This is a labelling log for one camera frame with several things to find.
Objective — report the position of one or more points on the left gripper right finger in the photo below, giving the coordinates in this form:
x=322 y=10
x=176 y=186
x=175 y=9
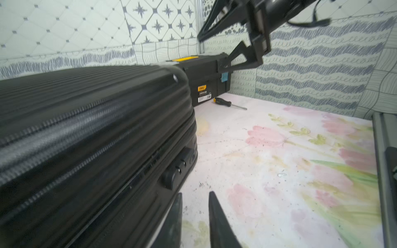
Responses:
x=221 y=233

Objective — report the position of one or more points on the aluminium mounting rail frame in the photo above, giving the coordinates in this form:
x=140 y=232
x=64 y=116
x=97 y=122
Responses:
x=385 y=136

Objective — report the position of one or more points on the floral pink table mat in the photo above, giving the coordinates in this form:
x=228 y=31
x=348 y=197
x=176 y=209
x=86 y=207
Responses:
x=286 y=177

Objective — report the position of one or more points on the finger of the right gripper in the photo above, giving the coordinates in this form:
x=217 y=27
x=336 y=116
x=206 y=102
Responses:
x=243 y=57
x=223 y=15

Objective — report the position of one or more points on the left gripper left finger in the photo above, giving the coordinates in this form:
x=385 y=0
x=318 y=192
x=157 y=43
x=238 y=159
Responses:
x=170 y=234

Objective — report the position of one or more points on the black handled screwdriver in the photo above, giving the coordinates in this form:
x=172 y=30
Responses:
x=220 y=101

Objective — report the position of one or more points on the black ribbed hard-shell suitcase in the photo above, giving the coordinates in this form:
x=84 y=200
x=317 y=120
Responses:
x=93 y=157

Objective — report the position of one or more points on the black toolbox with yellow label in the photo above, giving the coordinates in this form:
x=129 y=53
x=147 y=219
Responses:
x=205 y=80

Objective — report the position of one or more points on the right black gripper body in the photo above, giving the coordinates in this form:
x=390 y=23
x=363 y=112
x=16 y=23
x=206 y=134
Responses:
x=258 y=22

